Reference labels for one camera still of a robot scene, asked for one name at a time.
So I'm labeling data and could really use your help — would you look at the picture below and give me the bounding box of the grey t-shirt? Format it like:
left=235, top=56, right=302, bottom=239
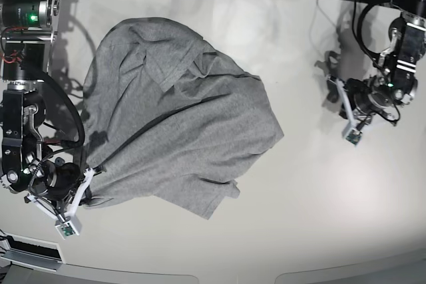
left=82, top=17, right=284, bottom=219

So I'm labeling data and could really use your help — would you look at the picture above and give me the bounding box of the white wrist camera mount image-right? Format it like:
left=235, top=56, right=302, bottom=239
left=327, top=75, right=365, bottom=146

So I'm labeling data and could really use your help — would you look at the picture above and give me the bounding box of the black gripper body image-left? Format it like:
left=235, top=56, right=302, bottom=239
left=29, top=160, right=87, bottom=208

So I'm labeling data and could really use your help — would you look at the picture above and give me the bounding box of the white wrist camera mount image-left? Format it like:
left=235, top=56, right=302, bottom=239
left=24, top=168, right=97, bottom=239

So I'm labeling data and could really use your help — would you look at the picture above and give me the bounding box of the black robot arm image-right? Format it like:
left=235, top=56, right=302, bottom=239
left=327, top=0, right=425, bottom=134

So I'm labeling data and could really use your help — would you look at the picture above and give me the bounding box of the silver cable tray slot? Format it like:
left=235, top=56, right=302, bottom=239
left=1, top=233, right=66, bottom=273

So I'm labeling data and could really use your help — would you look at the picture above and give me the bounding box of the black robot arm image-left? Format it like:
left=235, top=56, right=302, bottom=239
left=1, top=0, right=85, bottom=210

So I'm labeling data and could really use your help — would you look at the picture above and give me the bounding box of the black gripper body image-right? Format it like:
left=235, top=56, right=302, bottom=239
left=345, top=78, right=399, bottom=126

